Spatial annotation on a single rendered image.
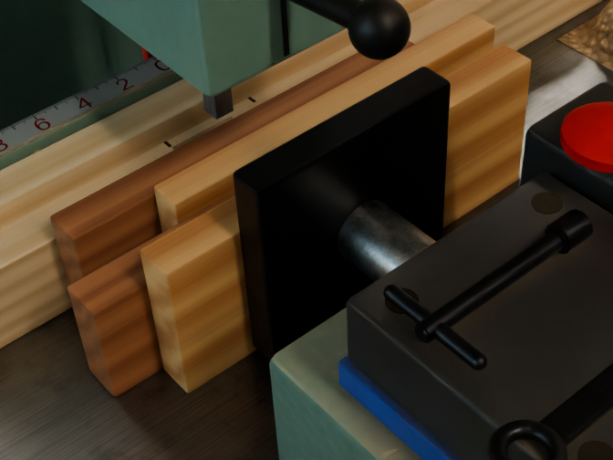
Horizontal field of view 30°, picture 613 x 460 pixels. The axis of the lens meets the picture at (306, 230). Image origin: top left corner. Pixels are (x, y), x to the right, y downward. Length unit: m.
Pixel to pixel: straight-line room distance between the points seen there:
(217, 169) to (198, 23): 0.08
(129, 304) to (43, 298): 0.06
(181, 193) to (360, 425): 0.13
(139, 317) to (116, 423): 0.04
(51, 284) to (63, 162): 0.05
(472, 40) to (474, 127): 0.05
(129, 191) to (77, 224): 0.03
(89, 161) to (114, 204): 0.03
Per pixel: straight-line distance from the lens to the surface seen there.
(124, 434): 0.44
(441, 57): 0.50
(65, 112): 0.49
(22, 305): 0.47
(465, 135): 0.47
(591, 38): 0.61
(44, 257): 0.46
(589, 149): 0.35
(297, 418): 0.38
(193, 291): 0.41
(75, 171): 0.47
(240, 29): 0.40
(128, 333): 0.43
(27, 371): 0.46
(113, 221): 0.44
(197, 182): 0.44
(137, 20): 0.43
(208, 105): 0.48
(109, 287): 0.42
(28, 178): 0.47
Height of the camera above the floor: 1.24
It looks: 44 degrees down
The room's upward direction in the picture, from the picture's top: 4 degrees counter-clockwise
